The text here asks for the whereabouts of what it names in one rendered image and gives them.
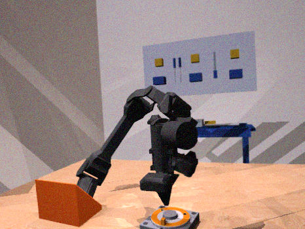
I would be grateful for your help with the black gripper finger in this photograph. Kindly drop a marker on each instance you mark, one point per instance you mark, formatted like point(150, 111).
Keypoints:
point(165, 196)
point(174, 177)

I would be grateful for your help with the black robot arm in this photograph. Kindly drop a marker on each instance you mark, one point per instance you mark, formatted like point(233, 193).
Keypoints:
point(179, 131)

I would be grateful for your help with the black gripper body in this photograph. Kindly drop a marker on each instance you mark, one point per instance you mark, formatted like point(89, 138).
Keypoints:
point(161, 180)

